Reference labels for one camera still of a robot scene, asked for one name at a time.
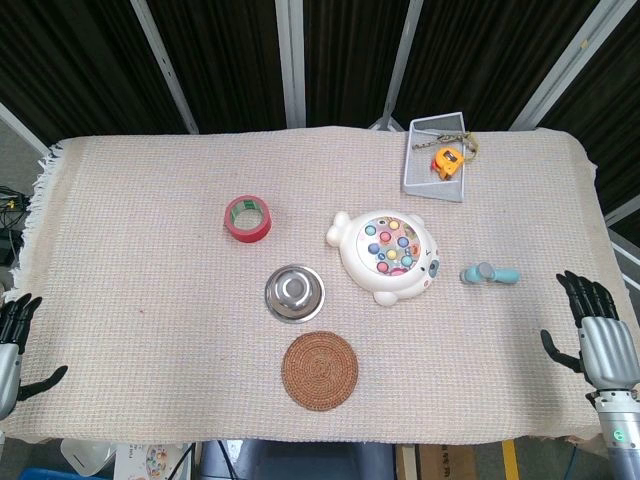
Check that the printed toy carton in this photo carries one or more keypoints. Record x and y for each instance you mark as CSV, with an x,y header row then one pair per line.
x,y
150,460

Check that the white plastic box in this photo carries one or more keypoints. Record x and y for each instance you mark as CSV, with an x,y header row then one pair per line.
x,y
87,456

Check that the brown cardboard box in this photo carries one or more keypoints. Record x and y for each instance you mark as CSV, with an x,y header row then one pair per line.
x,y
445,462

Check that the beige woven tablecloth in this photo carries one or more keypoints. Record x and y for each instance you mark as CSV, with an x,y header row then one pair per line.
x,y
150,300

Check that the black curtain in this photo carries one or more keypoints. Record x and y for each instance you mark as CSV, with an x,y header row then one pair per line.
x,y
75,50

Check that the blue plastic bin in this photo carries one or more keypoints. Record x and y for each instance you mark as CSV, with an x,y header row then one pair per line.
x,y
65,474

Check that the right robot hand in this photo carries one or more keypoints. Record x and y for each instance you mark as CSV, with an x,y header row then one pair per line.
x,y
607,350

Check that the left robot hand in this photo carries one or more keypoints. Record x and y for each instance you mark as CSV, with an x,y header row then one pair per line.
x,y
10,360

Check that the round woven rattan coaster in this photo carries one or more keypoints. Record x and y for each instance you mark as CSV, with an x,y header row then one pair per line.
x,y
320,371

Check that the orange tape measure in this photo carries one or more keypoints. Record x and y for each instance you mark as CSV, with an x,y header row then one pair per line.
x,y
447,161

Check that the red tape roll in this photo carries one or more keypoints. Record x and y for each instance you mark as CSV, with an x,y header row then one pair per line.
x,y
252,235

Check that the stainless steel bowl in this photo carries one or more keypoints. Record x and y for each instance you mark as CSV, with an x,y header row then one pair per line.
x,y
295,292

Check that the white whack-a-mole toy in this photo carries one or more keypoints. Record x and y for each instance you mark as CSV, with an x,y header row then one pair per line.
x,y
365,280

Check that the teal toy hammer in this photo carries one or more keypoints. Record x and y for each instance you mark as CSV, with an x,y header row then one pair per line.
x,y
505,274

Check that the white metal frame post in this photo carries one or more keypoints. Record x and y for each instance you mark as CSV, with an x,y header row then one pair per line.
x,y
291,60
165,65
20,127
400,60
622,210
565,65

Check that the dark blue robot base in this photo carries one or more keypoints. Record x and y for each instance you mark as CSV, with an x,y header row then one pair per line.
x,y
300,460

